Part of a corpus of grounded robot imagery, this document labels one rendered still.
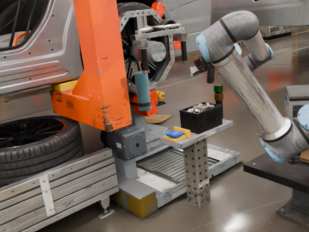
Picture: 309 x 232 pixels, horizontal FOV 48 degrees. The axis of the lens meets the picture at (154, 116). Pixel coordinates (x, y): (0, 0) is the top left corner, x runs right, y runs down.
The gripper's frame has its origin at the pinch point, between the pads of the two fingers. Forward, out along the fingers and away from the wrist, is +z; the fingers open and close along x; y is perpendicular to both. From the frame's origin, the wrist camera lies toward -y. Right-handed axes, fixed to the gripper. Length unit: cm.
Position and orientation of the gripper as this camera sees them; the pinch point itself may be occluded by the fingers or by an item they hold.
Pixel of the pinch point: (192, 76)
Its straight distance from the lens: 220.0
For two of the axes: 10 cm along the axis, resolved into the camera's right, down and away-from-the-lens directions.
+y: -4.0, -9.2, 0.3
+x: -7.0, 2.8, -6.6
